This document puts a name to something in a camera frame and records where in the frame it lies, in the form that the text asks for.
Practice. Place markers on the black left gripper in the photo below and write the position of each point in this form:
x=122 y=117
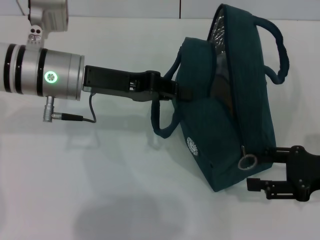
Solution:
x=107 y=81

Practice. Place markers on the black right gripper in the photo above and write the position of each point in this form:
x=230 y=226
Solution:
x=305 y=175

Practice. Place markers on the dark teal insulated lunch bag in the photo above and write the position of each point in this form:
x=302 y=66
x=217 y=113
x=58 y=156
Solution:
x=250 y=100

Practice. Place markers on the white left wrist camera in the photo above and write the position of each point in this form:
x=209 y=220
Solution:
x=50 y=15

